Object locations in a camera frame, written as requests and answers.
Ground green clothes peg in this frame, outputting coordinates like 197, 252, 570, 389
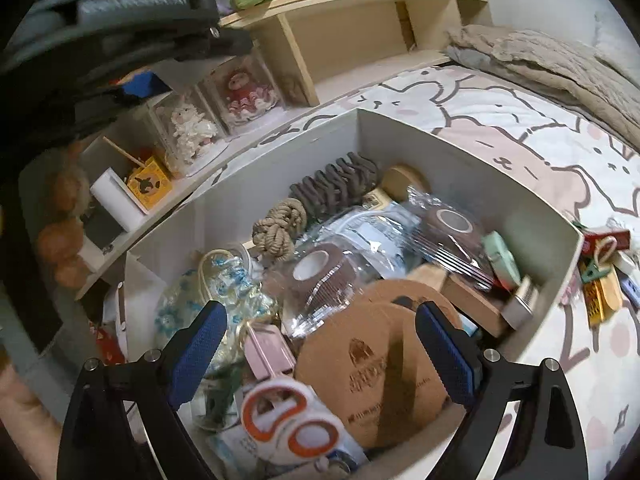
580, 260, 613, 283

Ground oval wooden box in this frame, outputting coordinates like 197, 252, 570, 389
600, 270, 623, 313

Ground wooden block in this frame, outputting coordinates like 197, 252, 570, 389
410, 265, 511, 338

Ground mint green tape dispenser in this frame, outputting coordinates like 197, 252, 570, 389
482, 231, 522, 291

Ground cartoon printed bed sheet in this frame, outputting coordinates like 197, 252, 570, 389
210, 60, 640, 480

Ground orange small packet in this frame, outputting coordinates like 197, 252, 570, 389
582, 280, 606, 323

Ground clear plastic bag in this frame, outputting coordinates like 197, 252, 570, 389
265, 185, 496, 341

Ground pink plastic case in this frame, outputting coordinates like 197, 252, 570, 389
243, 324, 298, 381

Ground round cork coaster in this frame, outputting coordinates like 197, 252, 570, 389
357, 279, 463, 331
295, 302, 451, 451

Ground beige blanket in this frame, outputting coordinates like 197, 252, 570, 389
445, 25, 640, 136

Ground clear box with red doll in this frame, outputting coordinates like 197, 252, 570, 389
200, 52, 288, 136

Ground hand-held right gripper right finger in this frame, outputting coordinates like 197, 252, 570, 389
415, 300, 586, 480

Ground round wooden item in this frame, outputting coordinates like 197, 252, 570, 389
380, 164, 432, 203

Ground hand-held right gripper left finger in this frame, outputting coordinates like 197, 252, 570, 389
59, 301, 228, 480

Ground brown hair claw clip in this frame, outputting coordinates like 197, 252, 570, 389
289, 152, 379, 221

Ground orange white scissors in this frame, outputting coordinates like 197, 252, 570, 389
240, 377, 351, 471

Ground white ribbed small box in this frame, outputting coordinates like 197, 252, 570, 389
502, 275, 541, 331

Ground blue white packet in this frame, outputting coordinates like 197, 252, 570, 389
320, 205, 421, 281

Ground white paper bag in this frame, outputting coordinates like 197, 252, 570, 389
102, 252, 168, 366

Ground wooden headboard shelf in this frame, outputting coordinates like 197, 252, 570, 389
75, 0, 493, 301

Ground brown tape roll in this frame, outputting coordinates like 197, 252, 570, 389
417, 206, 486, 266
280, 242, 361, 321

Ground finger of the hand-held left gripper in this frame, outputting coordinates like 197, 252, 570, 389
147, 26, 257, 67
64, 71, 169, 142

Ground white storage box container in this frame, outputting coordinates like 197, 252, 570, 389
120, 107, 586, 480

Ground beige knotted rope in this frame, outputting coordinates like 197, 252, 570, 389
251, 197, 308, 261

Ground brown plush toy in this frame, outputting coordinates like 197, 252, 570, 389
37, 142, 93, 291

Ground yellow printed small box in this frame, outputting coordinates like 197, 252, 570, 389
125, 156, 173, 213

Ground red cardboard box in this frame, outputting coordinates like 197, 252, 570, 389
582, 229, 632, 251

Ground person's left forearm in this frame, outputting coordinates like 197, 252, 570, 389
0, 355, 68, 480

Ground blue floral plastic bag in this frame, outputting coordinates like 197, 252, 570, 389
155, 250, 278, 361

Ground clear box with white doll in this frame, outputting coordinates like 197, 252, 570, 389
147, 87, 231, 176

